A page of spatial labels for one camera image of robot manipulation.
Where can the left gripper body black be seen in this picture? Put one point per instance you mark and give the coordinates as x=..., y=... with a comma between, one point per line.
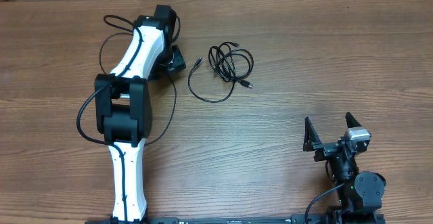
x=178, y=61

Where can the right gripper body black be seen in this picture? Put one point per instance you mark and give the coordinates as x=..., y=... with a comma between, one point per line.
x=326, y=150

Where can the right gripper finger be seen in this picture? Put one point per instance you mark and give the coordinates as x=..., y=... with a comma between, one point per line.
x=351, y=121
x=311, y=138

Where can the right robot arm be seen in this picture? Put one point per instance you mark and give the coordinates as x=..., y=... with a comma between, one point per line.
x=359, y=192

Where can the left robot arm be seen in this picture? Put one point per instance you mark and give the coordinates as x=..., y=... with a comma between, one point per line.
x=124, y=110

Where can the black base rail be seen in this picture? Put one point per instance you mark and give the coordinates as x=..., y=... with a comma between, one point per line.
x=293, y=219

